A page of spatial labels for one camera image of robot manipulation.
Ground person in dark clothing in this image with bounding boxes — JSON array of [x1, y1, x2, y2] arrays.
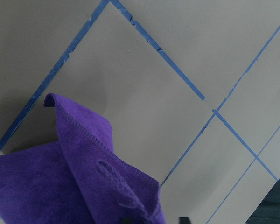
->
[[246, 179, 280, 224]]

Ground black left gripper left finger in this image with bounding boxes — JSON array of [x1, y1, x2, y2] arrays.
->
[[120, 217, 131, 224]]

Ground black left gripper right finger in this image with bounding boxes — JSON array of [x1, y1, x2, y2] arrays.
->
[[179, 217, 190, 224]]

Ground purple microfibre towel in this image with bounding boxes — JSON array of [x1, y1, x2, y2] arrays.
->
[[0, 93, 166, 224]]

